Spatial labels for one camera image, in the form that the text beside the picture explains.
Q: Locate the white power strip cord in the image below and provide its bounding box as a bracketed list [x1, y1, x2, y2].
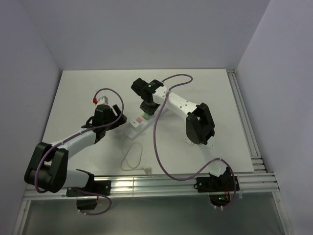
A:
[121, 137, 152, 174]

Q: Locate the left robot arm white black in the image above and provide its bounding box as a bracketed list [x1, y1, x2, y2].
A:
[24, 104, 127, 195]

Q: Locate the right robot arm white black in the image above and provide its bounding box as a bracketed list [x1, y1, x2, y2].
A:
[131, 73, 237, 191]

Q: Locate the white plug with switch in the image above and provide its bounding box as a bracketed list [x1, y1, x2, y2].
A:
[184, 138, 197, 146]

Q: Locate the green plug adapter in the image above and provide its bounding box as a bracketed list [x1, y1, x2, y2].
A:
[142, 112, 153, 119]

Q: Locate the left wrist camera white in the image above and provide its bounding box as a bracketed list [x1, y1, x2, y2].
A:
[92, 96, 109, 105]

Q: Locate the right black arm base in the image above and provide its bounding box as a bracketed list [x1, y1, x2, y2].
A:
[193, 167, 240, 208]

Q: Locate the white colourful power strip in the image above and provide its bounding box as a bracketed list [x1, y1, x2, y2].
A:
[124, 108, 160, 140]

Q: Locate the aluminium frame rail right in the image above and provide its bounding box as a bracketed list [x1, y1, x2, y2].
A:
[226, 70, 266, 173]

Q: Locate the purple cable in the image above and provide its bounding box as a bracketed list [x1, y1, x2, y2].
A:
[153, 74, 239, 209]
[35, 88, 124, 215]

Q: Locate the aluminium frame rail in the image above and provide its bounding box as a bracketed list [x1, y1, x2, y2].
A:
[23, 172, 280, 200]
[226, 70, 266, 173]

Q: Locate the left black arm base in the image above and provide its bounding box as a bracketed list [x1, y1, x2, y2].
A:
[66, 180, 112, 211]

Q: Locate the aluminium frame rail front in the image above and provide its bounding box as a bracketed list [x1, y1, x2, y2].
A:
[23, 172, 280, 200]

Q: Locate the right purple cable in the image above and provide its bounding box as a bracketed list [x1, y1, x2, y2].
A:
[153, 74, 239, 209]

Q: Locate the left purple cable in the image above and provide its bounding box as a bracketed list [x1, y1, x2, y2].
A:
[35, 88, 124, 215]

